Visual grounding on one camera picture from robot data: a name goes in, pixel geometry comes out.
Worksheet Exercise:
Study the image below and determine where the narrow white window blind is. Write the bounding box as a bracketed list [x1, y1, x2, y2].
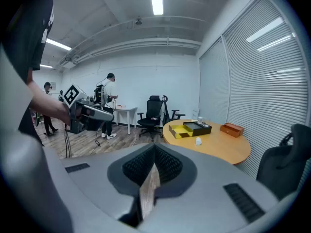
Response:
[199, 36, 230, 131]

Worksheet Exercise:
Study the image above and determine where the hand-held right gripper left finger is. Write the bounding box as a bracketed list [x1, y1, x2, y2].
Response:
[45, 142, 156, 233]

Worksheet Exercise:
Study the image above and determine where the white desk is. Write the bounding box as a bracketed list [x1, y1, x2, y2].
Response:
[113, 105, 138, 135]

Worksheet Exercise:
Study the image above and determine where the wide white window blind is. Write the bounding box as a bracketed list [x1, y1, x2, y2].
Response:
[222, 0, 310, 179]

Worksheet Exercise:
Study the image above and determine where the brown wooden box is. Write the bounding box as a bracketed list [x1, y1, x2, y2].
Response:
[220, 122, 245, 138]

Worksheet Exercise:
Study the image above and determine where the black padded office chair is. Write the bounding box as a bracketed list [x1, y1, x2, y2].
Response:
[256, 124, 311, 201]

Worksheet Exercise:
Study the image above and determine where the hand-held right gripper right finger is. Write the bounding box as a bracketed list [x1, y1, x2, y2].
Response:
[138, 142, 280, 233]

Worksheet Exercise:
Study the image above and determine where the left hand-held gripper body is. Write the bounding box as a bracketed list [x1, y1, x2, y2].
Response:
[63, 83, 105, 134]

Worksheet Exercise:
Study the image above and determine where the person's black shirt torso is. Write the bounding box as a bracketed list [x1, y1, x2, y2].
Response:
[0, 0, 55, 145]

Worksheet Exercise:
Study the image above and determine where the black mesh headrest office chair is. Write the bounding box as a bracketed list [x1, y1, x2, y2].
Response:
[137, 95, 163, 140]

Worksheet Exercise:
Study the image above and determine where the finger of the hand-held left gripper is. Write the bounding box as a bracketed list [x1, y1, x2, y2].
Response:
[82, 105, 115, 122]

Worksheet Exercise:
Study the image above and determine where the black loop headrest office chair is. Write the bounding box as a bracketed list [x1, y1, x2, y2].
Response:
[162, 95, 186, 126]

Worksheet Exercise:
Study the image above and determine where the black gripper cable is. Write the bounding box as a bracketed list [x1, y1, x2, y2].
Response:
[63, 124, 73, 159]

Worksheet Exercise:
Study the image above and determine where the person's left forearm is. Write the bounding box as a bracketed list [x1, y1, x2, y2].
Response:
[26, 68, 71, 126]

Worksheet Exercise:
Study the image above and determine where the black tray with yellow drawer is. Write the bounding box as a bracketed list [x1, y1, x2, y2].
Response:
[169, 120, 212, 139]

